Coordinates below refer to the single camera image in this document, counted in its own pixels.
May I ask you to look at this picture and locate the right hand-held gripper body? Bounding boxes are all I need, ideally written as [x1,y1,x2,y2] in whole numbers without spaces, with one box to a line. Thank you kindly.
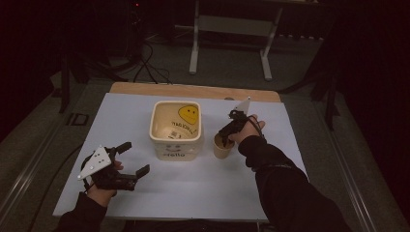
[219,97,251,137]

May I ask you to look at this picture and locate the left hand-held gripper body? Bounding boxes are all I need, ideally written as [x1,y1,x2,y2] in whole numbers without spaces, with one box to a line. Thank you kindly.
[76,145,137,191]

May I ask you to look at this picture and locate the tan paper cup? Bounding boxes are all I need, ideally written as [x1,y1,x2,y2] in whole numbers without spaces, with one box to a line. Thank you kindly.
[213,132,236,160]

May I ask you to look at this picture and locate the person's right hand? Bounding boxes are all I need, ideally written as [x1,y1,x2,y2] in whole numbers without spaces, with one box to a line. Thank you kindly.
[236,114,266,145]

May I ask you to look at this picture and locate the person's left hand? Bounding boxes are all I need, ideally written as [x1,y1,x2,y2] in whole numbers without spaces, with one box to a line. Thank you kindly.
[86,159,125,208]

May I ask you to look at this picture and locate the cream square smiley-face bucket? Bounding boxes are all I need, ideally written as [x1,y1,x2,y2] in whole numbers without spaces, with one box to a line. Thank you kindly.
[149,100,205,162]

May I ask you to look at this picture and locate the white table mat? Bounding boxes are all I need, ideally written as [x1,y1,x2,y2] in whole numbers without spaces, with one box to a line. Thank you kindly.
[52,92,308,223]

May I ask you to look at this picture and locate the wooden table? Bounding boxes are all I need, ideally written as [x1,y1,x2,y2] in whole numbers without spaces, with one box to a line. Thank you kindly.
[108,81,282,103]

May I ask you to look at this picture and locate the black stand leg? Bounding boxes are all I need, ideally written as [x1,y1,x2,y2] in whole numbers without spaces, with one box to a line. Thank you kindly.
[58,52,90,114]
[308,72,342,131]

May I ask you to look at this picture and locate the white metal stand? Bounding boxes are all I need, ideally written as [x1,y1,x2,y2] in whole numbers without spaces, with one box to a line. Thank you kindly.
[189,0,285,82]

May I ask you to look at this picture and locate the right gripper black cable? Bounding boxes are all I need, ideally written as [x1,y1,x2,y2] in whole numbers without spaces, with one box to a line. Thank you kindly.
[246,115,266,140]

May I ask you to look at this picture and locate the black rectangular floor bracket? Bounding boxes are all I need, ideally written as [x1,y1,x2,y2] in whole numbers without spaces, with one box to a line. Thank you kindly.
[66,112,90,127]

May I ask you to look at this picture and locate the black floor cables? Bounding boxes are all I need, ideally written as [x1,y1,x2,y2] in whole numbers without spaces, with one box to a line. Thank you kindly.
[132,40,173,85]

